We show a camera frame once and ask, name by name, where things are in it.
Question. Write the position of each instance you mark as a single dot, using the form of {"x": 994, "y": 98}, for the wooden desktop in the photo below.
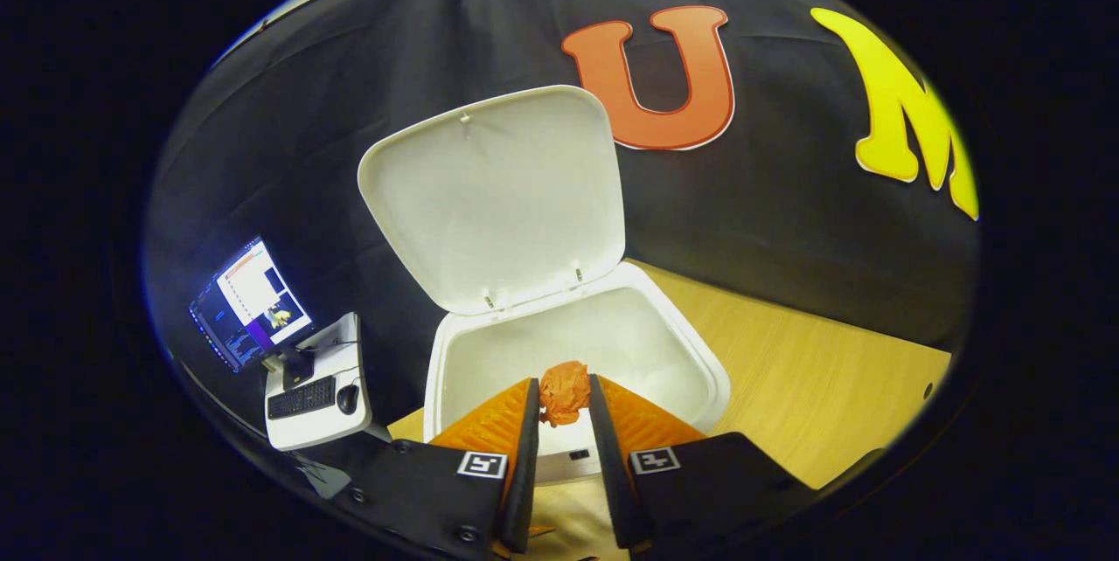
{"x": 813, "y": 395}

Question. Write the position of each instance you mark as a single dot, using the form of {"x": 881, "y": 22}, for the white side table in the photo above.
{"x": 319, "y": 434}

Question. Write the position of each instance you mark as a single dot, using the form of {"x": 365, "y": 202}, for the black keyboard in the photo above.
{"x": 302, "y": 398}

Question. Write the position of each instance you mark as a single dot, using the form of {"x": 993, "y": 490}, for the computer monitor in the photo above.
{"x": 249, "y": 303}

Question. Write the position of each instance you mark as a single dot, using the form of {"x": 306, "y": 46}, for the orange paper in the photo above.
{"x": 564, "y": 393}

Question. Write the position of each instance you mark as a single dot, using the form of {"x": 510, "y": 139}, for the black backdrop cloth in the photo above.
{"x": 769, "y": 220}

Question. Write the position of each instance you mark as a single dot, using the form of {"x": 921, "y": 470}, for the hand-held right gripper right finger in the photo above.
{"x": 612, "y": 482}

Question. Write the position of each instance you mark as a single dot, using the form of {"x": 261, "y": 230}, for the black computer mouse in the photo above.
{"x": 349, "y": 399}

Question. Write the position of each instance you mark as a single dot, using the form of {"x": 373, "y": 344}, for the white desktop garbage bin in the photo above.
{"x": 498, "y": 203}

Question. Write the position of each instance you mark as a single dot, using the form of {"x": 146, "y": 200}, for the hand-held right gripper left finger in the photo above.
{"x": 524, "y": 474}

